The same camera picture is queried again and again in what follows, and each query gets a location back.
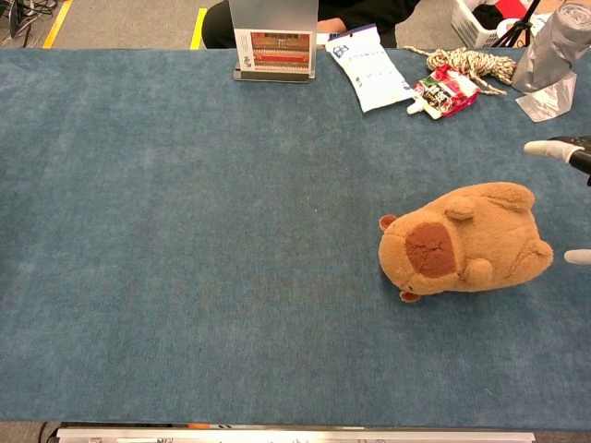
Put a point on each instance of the aluminium table edge rail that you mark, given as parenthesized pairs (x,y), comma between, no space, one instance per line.
(295,434)

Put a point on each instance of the person in black clothes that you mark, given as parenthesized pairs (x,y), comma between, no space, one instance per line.
(365,16)

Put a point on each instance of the brown capybara plush toy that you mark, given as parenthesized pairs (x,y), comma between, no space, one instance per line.
(480,240)

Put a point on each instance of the white laundry basket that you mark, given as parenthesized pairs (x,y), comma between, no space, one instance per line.
(480,23)

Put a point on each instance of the white plastic bag pack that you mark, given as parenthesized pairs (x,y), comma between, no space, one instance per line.
(369,74)

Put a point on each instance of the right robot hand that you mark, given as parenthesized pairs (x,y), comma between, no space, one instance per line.
(554,148)

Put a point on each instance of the blue felt table mat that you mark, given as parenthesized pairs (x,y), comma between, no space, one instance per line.
(184,240)

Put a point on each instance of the grey plastic bag roll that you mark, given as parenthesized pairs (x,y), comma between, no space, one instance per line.
(547,60)

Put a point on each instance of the black tripod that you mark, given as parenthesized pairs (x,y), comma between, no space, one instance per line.
(519,25)

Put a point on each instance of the red green snack pouch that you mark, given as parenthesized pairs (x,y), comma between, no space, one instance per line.
(447,92)

